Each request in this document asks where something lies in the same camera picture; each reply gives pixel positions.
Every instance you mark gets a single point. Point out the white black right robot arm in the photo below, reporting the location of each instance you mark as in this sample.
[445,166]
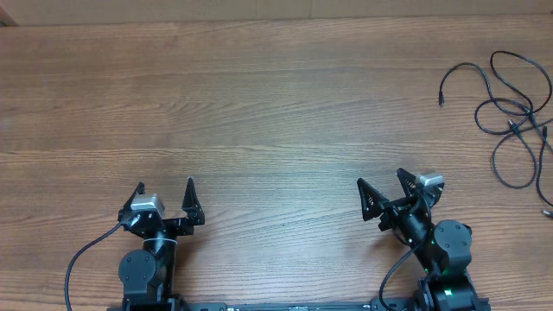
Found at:
[443,249]

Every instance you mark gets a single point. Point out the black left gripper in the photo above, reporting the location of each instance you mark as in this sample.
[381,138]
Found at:
[190,205]

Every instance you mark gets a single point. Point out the brown cardboard wall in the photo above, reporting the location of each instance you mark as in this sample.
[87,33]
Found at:
[78,12]

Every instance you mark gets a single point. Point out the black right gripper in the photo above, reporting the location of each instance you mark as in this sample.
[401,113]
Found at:
[379,204]

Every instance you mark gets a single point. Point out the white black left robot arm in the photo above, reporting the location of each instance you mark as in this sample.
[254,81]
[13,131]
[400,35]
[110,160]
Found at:
[147,274]

